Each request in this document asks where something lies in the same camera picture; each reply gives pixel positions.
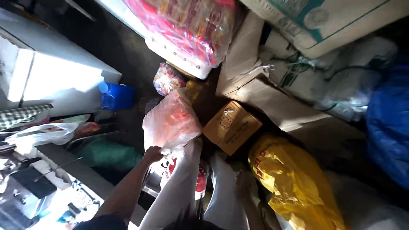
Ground person's right hand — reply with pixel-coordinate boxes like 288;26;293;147
236;171;257;199

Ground person's left hand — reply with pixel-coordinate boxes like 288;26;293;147
143;146;164;165

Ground translucent bag with red contents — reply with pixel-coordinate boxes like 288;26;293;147
142;88;203;157

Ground person's right forearm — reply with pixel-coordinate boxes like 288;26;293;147
242;192;272;230

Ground person's left forearm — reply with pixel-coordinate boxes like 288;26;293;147
93;157;152;225

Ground person's legs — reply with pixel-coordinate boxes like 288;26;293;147
139;137;250;230

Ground dark green bag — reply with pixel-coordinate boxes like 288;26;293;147
75;137;143;173

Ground white bag with red print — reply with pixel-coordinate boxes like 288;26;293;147
159;152;209;201

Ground blue plastic jerrycan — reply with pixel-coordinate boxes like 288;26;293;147
99;81;136;112

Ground yellow packet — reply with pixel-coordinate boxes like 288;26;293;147
185;80;204;103

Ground clear bag of colourful packets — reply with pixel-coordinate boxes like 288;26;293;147
153;62;187;96

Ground small brown printed carton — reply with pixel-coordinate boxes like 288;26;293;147
202;100;263;156

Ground person's body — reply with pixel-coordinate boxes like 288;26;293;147
73;214;225;230

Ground white box with small marks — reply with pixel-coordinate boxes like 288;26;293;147
144;31;213;80

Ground white thin plastic bag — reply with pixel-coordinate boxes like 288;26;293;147
4;121;80;155

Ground large open cardboard box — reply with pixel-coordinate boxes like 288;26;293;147
193;10;366;167

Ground black and silver box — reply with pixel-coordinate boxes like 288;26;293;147
9;167;58;220

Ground pink plastic-wrapped pack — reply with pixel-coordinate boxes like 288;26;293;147
123;0;245;68

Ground white counter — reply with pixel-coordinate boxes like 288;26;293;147
0;8;122;117

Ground green white checked cloth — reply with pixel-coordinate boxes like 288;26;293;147
0;103;53;131

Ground yellow plastic bag, red print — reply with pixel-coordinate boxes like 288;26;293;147
248;133;346;230

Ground white woven sacks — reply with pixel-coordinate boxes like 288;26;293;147
259;28;398;122

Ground beige carton with green print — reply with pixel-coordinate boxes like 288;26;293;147
240;0;409;59

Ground blue plastic sack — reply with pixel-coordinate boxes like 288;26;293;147
365;64;409;191

